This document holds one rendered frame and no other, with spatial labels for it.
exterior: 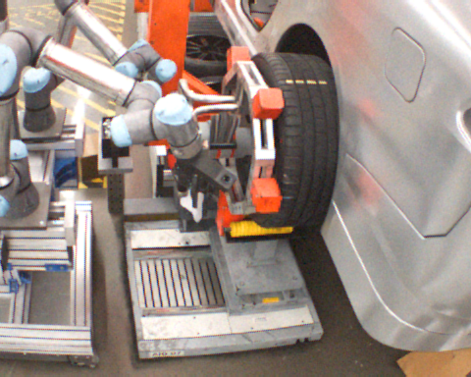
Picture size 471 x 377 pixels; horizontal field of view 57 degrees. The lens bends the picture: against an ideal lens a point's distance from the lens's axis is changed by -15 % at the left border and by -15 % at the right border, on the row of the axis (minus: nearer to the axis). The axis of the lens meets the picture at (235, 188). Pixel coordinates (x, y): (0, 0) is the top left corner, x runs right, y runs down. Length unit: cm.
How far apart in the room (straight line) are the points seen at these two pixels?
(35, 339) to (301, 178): 120
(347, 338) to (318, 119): 116
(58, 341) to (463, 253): 150
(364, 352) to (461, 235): 138
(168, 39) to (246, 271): 105
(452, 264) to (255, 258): 130
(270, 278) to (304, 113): 88
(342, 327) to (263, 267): 51
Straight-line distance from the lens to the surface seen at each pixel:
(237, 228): 195
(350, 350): 235
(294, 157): 158
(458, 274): 114
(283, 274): 224
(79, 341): 196
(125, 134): 114
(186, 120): 111
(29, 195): 157
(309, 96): 163
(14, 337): 202
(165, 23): 205
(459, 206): 106
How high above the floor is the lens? 188
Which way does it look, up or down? 39 degrees down
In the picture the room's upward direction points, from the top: 9 degrees clockwise
